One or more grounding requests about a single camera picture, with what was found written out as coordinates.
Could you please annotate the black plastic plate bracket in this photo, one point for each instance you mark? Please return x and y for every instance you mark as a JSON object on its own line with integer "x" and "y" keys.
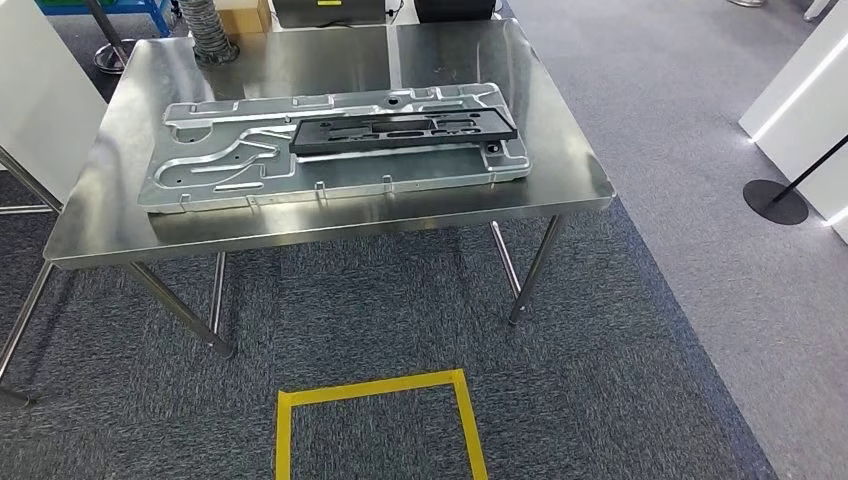
{"x": 318, "y": 140}

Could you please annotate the stainless steel workbench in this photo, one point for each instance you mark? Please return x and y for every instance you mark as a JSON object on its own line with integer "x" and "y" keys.
{"x": 298, "y": 60}

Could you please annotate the yellow floor tape square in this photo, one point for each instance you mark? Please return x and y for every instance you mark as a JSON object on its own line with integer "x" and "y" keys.
{"x": 371, "y": 391}

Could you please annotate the stamped aluminium panel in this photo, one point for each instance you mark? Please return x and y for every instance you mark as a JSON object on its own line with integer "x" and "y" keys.
{"x": 218, "y": 179}

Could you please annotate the white desk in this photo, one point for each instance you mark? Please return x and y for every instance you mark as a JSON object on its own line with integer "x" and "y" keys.
{"x": 399, "y": 13}

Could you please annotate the black carrying case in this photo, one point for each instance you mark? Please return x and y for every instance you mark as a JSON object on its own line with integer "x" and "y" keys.
{"x": 457, "y": 10}

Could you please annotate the grey laptop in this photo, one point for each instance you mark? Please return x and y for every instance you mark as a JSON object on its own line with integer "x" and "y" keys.
{"x": 331, "y": 12}

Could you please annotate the brown cardboard box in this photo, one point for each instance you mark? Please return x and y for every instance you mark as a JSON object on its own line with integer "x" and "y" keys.
{"x": 245, "y": 16}

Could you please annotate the black pole stand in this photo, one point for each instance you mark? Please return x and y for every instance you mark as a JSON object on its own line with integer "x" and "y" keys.
{"x": 775, "y": 202}

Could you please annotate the blue table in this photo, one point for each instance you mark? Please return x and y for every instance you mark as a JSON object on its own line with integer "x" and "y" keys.
{"x": 146, "y": 10}

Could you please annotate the steel pole stand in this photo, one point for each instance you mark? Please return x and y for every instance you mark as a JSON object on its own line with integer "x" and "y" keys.
{"x": 112, "y": 56}

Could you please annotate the white lit partition panel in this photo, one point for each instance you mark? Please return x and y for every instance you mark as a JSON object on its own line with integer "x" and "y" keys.
{"x": 802, "y": 112}

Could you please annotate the steel support frame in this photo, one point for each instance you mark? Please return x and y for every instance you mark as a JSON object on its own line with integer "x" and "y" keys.
{"x": 26, "y": 318}

